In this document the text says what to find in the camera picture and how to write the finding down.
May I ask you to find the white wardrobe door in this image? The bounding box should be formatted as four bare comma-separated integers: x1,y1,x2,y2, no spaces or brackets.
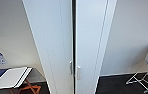
74,0,110,94
21,0,75,94

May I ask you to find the white flat board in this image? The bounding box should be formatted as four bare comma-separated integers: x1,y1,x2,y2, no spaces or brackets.
0,66,34,91

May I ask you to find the orange metal frame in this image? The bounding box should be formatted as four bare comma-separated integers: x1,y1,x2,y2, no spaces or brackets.
9,77,43,94

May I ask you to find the white wire rack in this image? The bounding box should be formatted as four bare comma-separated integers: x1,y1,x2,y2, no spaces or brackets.
124,41,148,94

